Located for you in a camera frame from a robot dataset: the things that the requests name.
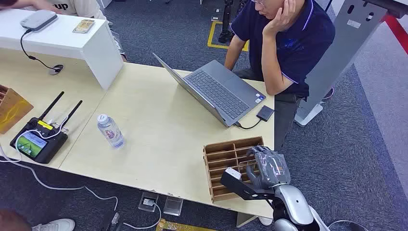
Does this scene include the person's left hand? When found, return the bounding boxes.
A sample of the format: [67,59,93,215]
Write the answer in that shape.
[262,0,297,37]

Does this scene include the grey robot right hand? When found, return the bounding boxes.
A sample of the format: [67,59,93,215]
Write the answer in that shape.
[245,145,291,189]

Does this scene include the person seated at laptop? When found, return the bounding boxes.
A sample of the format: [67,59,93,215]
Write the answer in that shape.
[224,0,336,152]

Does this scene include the wooden slotted card holder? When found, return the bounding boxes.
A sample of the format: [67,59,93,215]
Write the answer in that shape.
[203,136,265,204]

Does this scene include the person behind white shelf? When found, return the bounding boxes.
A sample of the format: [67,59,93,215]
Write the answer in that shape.
[0,0,128,63]

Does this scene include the person with white shoe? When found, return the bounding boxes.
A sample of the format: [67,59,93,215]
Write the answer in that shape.
[0,208,33,231]

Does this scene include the black robot legs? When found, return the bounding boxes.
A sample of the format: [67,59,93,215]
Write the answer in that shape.
[218,0,249,44]

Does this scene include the desk leg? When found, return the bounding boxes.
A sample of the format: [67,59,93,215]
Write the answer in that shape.
[236,212,258,229]

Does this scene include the black external drive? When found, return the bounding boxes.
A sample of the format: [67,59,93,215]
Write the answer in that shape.
[256,105,275,122]

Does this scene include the grey metal stand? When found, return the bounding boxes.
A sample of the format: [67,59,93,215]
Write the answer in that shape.
[293,0,408,127]

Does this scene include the grey open laptop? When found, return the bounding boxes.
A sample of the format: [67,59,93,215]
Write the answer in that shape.
[152,52,267,128]

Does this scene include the empty floor socket box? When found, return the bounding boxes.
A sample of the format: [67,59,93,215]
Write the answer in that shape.
[163,196,184,217]

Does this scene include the gold floor plate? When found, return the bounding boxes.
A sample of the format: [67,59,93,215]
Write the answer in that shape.
[155,218,217,231]

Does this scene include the red bar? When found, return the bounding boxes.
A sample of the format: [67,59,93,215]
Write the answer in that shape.
[381,14,408,55]

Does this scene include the floor socket box with plug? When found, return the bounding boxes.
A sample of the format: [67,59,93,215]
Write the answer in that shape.
[138,191,159,213]

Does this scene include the clear plastic water bottle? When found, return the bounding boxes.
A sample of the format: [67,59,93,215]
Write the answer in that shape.
[97,114,126,150]

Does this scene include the gold patterned phone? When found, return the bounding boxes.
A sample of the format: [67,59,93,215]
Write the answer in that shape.
[72,19,96,34]

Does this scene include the white desk shelf riser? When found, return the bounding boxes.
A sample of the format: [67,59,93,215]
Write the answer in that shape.
[0,8,124,91]

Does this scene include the white sneaker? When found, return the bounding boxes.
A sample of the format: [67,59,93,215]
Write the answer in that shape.
[32,218,76,231]

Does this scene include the black controller with antennas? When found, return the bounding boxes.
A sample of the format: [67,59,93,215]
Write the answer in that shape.
[9,91,84,165]

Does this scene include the grey flat device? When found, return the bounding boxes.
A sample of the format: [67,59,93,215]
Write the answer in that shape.
[20,9,58,32]

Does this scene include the wooden box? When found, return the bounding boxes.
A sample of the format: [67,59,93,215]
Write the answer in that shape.
[0,84,34,135]

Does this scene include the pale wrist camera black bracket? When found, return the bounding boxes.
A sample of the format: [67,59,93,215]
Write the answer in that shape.
[220,167,275,202]

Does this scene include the black drive cable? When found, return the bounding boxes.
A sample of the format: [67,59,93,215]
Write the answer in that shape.
[235,118,262,130]

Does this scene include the white cable by robot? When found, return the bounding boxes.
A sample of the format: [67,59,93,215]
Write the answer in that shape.
[327,219,370,231]

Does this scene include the white charger cable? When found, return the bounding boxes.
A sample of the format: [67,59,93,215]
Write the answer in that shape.
[122,202,162,230]

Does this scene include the long white cable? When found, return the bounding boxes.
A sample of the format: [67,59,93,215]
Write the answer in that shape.
[0,113,119,211]

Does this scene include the black device cable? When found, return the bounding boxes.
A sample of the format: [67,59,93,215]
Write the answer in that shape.
[20,29,61,71]

